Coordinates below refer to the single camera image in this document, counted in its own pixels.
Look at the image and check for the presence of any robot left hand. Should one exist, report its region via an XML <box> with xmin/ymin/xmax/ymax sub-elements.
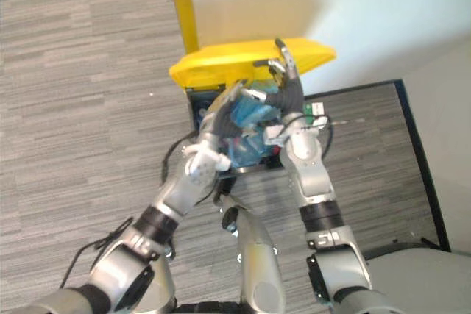
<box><xmin>198</xmin><ymin>78</ymin><xmax>249</xmax><ymax>146</ymax></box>

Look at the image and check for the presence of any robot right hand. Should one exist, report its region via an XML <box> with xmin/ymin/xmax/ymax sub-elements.
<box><xmin>242</xmin><ymin>37</ymin><xmax>306</xmax><ymax>117</ymax></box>

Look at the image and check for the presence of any blue plastic rubbish bag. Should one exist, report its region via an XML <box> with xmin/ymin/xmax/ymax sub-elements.
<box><xmin>216</xmin><ymin>80</ymin><xmax>285</xmax><ymax>168</ymax></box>

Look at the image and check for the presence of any large dark trash can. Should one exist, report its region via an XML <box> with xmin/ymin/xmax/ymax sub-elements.
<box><xmin>185</xmin><ymin>84</ymin><xmax>285</xmax><ymax>176</ymax></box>

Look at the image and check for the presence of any yellow trash can lid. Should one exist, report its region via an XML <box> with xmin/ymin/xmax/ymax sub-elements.
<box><xmin>168</xmin><ymin>36</ymin><xmax>337</xmax><ymax>96</ymax></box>

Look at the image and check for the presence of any green white small box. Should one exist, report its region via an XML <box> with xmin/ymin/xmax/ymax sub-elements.
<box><xmin>303</xmin><ymin>100</ymin><xmax>325</xmax><ymax>124</ymax></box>

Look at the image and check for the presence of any yellow corner guard strip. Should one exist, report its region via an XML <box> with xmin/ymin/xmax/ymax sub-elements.
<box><xmin>165</xmin><ymin>0</ymin><xmax>200</xmax><ymax>54</ymax></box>

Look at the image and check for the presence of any silver robot right leg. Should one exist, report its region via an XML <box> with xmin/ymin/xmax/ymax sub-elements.
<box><xmin>218</xmin><ymin>194</ymin><xmax>288</xmax><ymax>314</ymax></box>

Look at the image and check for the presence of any black skirting strip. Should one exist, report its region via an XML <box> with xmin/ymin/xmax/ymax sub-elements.
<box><xmin>304</xmin><ymin>78</ymin><xmax>453</xmax><ymax>252</ymax></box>

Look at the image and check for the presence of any black robot waist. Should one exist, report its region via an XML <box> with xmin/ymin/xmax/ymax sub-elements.
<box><xmin>175</xmin><ymin>301</ymin><xmax>244</xmax><ymax>314</ymax></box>

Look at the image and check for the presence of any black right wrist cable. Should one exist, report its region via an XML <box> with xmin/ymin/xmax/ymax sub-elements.
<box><xmin>301</xmin><ymin>115</ymin><xmax>335</xmax><ymax>157</ymax></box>

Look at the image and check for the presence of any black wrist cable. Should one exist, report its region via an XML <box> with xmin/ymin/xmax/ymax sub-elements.
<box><xmin>160</xmin><ymin>129</ymin><xmax>202</xmax><ymax>187</ymax></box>
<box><xmin>301</xmin><ymin>115</ymin><xmax>335</xmax><ymax>157</ymax></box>

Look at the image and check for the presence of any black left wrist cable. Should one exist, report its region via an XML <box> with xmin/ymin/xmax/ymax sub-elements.
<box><xmin>160</xmin><ymin>129</ymin><xmax>202</xmax><ymax>187</ymax></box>

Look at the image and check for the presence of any black left elbow cable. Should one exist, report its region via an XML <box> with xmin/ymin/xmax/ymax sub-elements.
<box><xmin>60</xmin><ymin>216</ymin><xmax>136</xmax><ymax>290</ymax></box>

